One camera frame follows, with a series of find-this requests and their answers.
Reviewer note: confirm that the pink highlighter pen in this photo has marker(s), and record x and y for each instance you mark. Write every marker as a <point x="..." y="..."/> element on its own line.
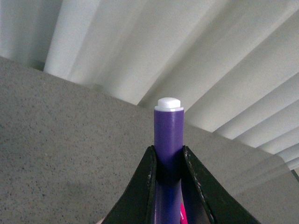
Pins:
<point x="183" y="218"/>

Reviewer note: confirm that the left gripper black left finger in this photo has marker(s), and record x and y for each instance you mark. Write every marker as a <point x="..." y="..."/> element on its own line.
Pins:
<point x="137" y="203"/>

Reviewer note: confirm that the white curtain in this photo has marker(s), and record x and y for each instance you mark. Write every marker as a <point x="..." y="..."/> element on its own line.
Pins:
<point x="234" y="64"/>

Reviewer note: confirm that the purple highlighter pen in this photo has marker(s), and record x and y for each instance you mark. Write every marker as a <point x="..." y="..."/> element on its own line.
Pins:
<point x="168" y="144"/>

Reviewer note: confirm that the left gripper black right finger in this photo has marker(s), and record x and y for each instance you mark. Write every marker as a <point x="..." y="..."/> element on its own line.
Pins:
<point x="205" y="199"/>

